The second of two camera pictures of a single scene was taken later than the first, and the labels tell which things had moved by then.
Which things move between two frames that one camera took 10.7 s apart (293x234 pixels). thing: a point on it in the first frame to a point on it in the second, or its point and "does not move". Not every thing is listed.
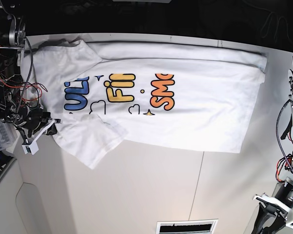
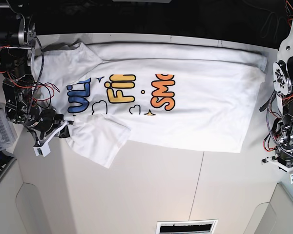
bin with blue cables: [0, 164] does not move
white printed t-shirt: [192, 96] does not move
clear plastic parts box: [3, 135] does not move
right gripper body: [288, 197] to [289, 159]
